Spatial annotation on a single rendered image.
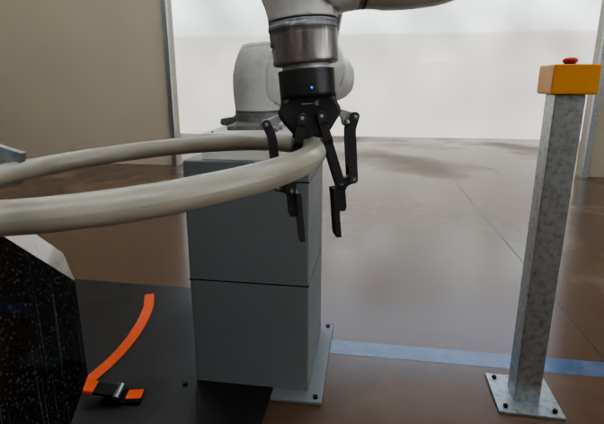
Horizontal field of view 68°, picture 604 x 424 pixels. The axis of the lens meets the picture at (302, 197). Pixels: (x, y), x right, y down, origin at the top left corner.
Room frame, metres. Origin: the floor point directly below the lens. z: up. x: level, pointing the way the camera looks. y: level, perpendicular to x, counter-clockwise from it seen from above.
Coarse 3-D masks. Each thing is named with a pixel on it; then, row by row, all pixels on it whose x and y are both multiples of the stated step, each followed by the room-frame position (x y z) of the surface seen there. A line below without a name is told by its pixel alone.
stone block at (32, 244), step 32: (0, 256) 0.85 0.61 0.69; (32, 256) 0.93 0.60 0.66; (64, 256) 1.12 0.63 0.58; (0, 288) 0.84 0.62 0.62; (32, 288) 0.92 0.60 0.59; (64, 288) 1.01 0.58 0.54; (0, 320) 0.83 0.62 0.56; (32, 320) 0.90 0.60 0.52; (64, 320) 0.99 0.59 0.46; (0, 352) 0.81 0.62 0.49; (32, 352) 0.89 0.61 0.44; (64, 352) 0.98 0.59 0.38; (0, 384) 0.80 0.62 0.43; (32, 384) 0.88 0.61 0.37; (64, 384) 0.96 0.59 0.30; (0, 416) 0.79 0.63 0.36; (32, 416) 0.86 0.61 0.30; (64, 416) 0.95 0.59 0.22
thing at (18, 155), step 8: (0, 144) 0.67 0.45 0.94; (0, 152) 0.66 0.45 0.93; (8, 152) 0.66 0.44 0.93; (16, 152) 0.66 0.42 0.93; (24, 152) 0.67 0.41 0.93; (0, 160) 0.66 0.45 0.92; (8, 160) 0.66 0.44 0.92; (16, 160) 0.66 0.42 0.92; (24, 160) 0.67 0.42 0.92; (8, 184) 0.64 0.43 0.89
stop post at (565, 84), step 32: (576, 64) 1.25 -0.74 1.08; (576, 96) 1.26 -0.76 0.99; (544, 128) 1.32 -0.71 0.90; (576, 128) 1.26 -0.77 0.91; (544, 160) 1.29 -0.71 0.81; (544, 192) 1.27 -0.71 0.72; (544, 224) 1.27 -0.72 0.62; (544, 256) 1.27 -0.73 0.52; (544, 288) 1.27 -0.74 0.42; (544, 320) 1.26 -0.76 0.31; (512, 352) 1.34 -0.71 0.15; (544, 352) 1.26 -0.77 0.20; (512, 384) 1.30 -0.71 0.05; (544, 384) 1.35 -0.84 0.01; (544, 416) 1.20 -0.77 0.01
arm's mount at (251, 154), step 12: (204, 132) 1.42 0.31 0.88; (216, 132) 1.41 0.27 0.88; (228, 132) 1.41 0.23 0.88; (240, 132) 1.40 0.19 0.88; (252, 132) 1.40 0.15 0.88; (264, 132) 1.39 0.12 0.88; (288, 132) 1.38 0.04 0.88; (204, 156) 1.39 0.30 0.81; (216, 156) 1.38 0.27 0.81; (228, 156) 1.38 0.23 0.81; (240, 156) 1.37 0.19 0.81; (252, 156) 1.36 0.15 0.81; (264, 156) 1.36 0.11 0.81
